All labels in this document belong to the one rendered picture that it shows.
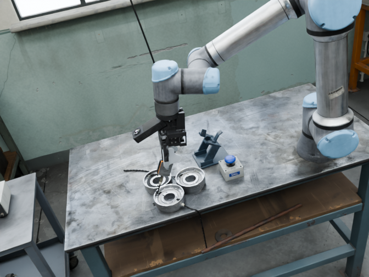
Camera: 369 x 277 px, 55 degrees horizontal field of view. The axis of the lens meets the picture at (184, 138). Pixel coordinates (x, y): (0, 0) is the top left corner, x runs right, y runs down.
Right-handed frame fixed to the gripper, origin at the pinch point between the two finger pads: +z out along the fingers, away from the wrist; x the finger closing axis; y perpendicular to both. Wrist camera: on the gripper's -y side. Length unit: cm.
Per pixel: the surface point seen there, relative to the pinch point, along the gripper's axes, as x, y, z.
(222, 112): 44, 35, 9
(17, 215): 25, -60, 34
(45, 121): 160, -69, 65
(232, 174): -2.6, 23.6, 7.4
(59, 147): 159, -64, 90
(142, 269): -9.2, -12.3, 40.1
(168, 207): -10.4, -0.9, 9.9
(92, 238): -11.1, -26.6, 16.8
